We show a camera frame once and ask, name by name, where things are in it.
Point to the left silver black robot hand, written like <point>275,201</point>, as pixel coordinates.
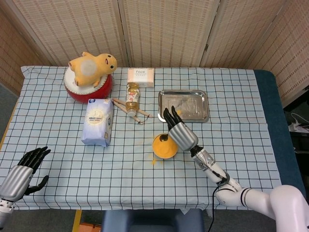
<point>17,180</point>

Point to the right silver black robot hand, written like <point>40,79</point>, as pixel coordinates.
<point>183,136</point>

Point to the black spoon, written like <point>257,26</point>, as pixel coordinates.
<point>164,138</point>

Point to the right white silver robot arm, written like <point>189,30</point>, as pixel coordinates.
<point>253,195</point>

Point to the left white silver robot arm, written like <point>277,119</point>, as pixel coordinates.
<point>4,211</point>

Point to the stainless steel tray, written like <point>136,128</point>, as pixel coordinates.
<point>190,106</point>

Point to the off-white bowl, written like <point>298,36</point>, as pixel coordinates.
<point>154,151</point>

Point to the yellow powder heap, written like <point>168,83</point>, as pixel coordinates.
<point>164,149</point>

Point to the spilled yellow powder patch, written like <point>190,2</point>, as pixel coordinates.
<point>154,161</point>

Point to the wooden drumstick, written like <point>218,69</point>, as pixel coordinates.
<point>144,114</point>
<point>123,107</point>

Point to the amber drink bottle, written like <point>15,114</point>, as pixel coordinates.
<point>132,99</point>

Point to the peach white face tissue box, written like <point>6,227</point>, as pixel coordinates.
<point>141,77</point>

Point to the blue checked tablecloth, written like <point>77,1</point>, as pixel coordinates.
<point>120,181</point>

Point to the orange box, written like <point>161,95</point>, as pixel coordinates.
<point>89,227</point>

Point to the blue white tissue pack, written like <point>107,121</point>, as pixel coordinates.
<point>96,123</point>

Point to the red drum with white skin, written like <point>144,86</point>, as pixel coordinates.
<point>79,96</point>

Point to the woven folding screen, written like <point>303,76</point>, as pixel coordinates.
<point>169,31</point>

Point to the yellow plush toy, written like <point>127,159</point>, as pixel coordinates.
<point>91,67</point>

